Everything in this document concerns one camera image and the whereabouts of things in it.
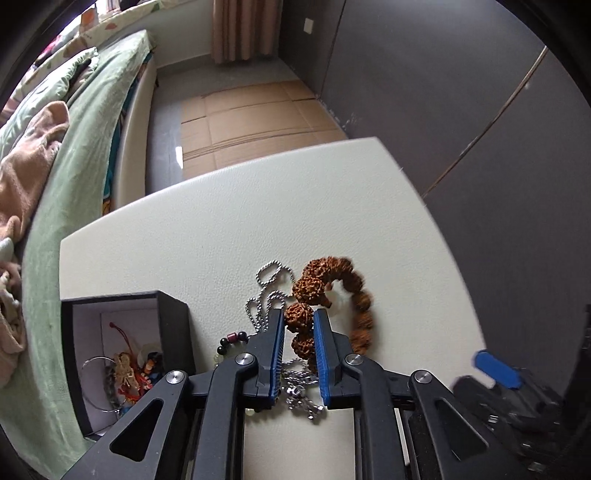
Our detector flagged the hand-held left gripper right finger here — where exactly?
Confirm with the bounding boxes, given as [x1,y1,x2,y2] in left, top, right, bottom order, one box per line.
[313,308,532,480]

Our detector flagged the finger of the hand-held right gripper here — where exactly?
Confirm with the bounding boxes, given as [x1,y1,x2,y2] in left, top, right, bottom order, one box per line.
[473,349,525,391]

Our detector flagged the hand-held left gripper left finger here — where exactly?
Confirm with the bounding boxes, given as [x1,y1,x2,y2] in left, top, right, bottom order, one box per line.
[60,308,286,480]

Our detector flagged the silver ball chain necklace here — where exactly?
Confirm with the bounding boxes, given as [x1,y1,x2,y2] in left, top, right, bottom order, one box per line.
[245,260,326,421]

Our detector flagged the brown nut bead bracelet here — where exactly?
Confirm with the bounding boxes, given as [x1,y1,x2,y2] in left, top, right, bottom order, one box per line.
[284,256,375,372]

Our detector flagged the black square box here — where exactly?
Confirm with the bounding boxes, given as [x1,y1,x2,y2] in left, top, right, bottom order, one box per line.
[60,291,197,438]

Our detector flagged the pile of mixed jewelry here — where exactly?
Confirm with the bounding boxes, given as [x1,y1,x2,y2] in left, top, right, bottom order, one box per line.
[104,322,164,407]

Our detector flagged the white low table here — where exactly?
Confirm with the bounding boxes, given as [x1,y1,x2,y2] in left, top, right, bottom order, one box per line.
[59,136,483,480]

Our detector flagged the thin silver bangle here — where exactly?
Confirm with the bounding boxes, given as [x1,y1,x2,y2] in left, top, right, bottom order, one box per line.
[82,356,125,412]

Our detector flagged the flat cardboard sheets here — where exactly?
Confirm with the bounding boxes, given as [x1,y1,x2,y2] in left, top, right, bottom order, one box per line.
[178,78,349,181]

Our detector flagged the blue printed bed sheet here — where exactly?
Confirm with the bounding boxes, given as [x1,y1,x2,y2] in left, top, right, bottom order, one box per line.
[99,51,153,217]

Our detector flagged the bed with green sheet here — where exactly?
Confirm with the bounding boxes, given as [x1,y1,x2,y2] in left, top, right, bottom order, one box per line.
[0,30,160,462]

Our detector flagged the grey wardrobe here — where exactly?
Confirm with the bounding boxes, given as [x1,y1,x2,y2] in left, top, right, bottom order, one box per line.
[277,0,591,402]

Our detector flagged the pink fleece blanket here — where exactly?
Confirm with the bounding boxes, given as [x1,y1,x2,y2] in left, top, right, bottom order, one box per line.
[0,102,70,386]

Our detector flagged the pink curtain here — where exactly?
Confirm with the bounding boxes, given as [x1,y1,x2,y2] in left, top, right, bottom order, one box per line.
[211,0,284,65]

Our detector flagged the pale green floral duvet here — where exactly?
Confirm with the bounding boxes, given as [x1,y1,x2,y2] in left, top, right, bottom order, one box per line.
[0,46,100,153]

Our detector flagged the black bead bracelet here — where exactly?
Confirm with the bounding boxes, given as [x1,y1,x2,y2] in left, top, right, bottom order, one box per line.
[212,329,252,363]

